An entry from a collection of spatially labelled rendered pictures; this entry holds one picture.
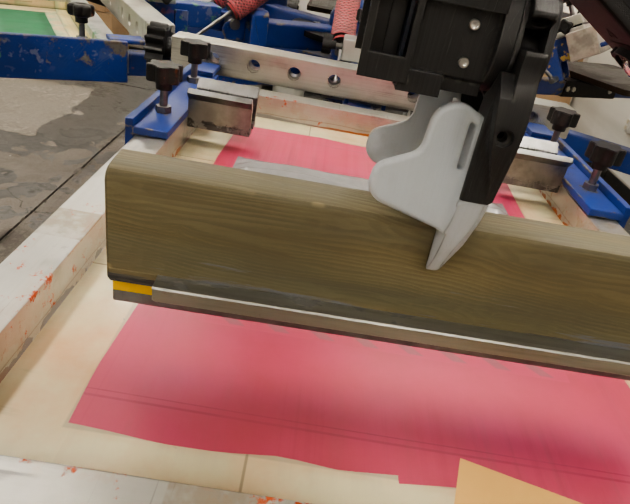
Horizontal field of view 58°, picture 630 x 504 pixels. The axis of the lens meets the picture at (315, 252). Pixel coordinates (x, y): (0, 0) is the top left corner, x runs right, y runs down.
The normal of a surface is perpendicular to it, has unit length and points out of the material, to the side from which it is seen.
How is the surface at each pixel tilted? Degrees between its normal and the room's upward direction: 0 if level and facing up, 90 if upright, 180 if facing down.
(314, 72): 90
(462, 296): 92
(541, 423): 0
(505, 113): 82
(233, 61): 90
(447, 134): 85
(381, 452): 0
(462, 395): 0
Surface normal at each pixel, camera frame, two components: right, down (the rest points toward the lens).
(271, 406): 0.17, -0.85
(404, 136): -0.14, 0.54
